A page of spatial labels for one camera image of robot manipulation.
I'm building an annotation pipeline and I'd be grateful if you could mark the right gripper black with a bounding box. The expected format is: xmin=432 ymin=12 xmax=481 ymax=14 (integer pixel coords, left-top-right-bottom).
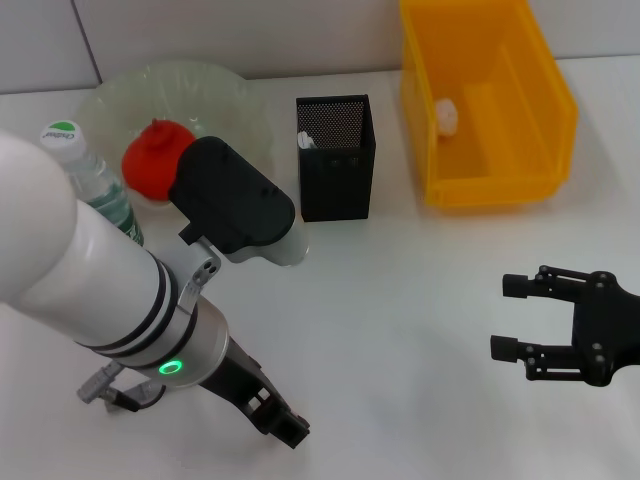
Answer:
xmin=489 ymin=265 xmax=640 ymax=387

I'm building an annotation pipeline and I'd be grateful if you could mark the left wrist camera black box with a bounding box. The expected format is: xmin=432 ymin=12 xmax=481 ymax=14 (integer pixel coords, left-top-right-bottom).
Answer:
xmin=168 ymin=135 xmax=310 ymax=267

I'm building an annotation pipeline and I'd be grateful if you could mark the red-orange toy fruit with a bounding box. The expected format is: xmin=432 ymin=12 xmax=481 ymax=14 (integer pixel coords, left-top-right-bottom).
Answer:
xmin=122 ymin=118 xmax=197 ymax=201

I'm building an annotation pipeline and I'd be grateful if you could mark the yellow plastic bin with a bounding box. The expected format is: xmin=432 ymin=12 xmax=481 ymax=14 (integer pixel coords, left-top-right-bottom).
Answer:
xmin=398 ymin=0 xmax=580 ymax=210

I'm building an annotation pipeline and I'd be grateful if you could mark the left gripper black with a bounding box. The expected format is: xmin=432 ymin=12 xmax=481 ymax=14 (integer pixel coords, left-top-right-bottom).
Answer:
xmin=199 ymin=339 xmax=311 ymax=451

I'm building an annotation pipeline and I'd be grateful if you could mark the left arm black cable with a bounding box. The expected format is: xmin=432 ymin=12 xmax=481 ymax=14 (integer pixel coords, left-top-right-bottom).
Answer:
xmin=77 ymin=364 xmax=166 ymax=412

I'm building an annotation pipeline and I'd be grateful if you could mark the clear glass fruit plate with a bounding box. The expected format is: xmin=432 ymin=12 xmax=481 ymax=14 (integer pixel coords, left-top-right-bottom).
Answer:
xmin=79 ymin=60 xmax=276 ymax=211

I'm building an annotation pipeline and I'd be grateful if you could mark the white paper ball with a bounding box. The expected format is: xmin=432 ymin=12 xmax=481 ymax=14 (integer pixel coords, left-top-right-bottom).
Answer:
xmin=433 ymin=98 xmax=460 ymax=136

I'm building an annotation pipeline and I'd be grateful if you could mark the black mesh pen holder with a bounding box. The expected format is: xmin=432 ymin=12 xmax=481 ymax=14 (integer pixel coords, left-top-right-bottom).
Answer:
xmin=295 ymin=93 xmax=377 ymax=224

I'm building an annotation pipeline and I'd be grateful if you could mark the clear water bottle green label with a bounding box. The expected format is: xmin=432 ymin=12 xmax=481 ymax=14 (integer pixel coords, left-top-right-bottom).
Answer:
xmin=39 ymin=119 xmax=146 ymax=246

